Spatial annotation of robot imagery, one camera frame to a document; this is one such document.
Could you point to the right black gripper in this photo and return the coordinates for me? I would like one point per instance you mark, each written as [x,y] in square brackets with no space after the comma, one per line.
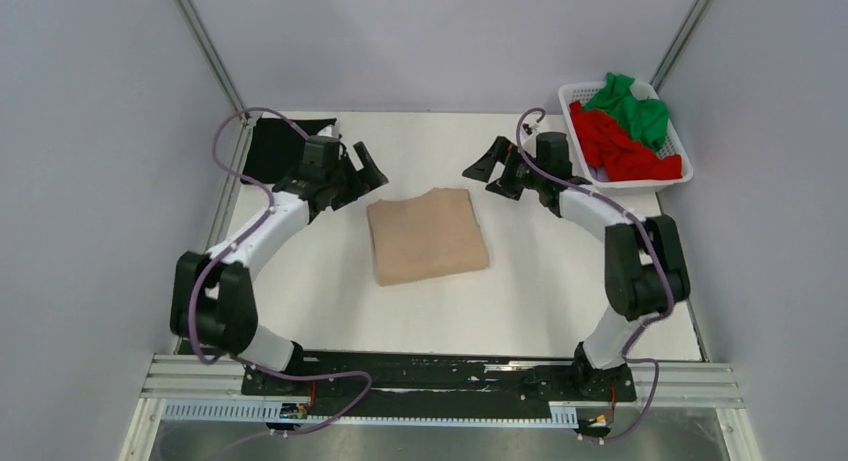
[506,153]

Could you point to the lilac cloth in basket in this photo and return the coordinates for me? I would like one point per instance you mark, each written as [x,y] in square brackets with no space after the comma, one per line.
[598,174]

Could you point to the green t shirt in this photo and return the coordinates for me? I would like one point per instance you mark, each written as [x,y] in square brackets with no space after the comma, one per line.
[645,120]

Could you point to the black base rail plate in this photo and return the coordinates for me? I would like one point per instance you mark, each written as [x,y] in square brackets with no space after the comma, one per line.
[424,382]

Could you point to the folded black t shirt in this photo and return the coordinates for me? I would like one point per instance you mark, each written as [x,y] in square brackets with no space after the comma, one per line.
[276,150]

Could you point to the white slotted cable duct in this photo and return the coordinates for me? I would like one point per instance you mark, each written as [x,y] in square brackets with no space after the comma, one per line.
[291,413]

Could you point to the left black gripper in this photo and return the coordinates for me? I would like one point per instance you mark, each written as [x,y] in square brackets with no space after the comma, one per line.
[364,180]

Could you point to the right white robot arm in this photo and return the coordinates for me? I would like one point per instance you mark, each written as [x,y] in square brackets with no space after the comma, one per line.
[645,272]

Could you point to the beige t shirt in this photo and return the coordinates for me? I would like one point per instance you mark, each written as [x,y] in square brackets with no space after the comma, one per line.
[432,235]

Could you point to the red t shirt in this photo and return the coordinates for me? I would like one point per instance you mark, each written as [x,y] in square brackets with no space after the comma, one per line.
[606,145]

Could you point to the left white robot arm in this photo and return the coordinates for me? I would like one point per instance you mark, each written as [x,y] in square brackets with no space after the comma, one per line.
[213,300]

